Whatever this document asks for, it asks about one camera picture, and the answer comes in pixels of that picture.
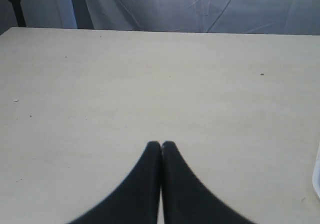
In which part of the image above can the grey fabric backdrop curtain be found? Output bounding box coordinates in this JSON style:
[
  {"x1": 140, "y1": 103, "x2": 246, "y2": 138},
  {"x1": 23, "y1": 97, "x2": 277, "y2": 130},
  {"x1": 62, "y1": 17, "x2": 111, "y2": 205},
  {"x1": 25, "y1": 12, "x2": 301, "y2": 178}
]
[{"x1": 0, "y1": 0, "x2": 320, "y2": 35}]

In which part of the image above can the white plastic tray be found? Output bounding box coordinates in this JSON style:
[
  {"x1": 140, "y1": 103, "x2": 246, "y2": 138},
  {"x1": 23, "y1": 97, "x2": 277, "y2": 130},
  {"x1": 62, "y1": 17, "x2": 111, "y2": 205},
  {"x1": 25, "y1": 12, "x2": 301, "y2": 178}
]
[{"x1": 312, "y1": 150, "x2": 320, "y2": 200}]

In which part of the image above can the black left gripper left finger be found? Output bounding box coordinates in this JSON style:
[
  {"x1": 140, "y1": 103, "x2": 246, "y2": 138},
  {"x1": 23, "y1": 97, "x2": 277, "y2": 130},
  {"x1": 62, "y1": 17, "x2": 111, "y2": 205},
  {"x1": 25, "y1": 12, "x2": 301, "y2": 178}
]
[{"x1": 71, "y1": 141, "x2": 162, "y2": 224}]

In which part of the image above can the black stand pole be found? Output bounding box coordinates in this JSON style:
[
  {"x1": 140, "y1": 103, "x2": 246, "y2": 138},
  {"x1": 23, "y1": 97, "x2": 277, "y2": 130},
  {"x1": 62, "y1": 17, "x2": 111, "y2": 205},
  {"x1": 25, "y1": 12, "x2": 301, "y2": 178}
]
[{"x1": 8, "y1": 0, "x2": 26, "y2": 27}]

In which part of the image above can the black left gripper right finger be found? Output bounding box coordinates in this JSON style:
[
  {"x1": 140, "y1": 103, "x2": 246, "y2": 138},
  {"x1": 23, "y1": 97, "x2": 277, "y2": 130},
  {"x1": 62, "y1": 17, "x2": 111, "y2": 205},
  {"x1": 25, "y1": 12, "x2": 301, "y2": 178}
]
[{"x1": 161, "y1": 141, "x2": 252, "y2": 224}]

